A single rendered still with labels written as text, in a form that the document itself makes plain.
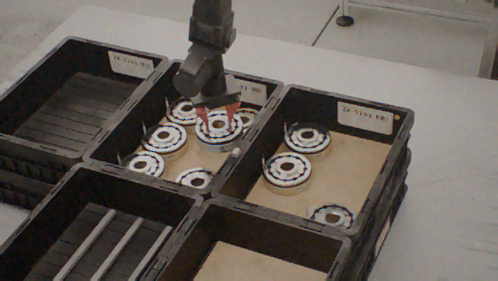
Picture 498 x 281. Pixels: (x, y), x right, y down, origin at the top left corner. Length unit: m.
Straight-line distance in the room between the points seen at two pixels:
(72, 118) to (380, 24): 2.08
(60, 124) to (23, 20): 2.17
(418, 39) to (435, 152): 1.72
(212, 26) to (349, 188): 0.46
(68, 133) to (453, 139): 0.93
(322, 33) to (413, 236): 2.04
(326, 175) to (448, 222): 0.29
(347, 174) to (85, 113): 0.66
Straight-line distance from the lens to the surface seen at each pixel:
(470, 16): 3.65
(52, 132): 2.00
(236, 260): 1.62
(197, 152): 1.86
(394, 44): 3.69
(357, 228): 1.53
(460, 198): 1.94
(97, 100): 2.08
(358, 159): 1.82
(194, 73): 1.56
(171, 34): 2.52
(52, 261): 1.70
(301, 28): 3.80
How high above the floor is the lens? 2.03
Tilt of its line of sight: 40 degrees down
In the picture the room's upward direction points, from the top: 5 degrees counter-clockwise
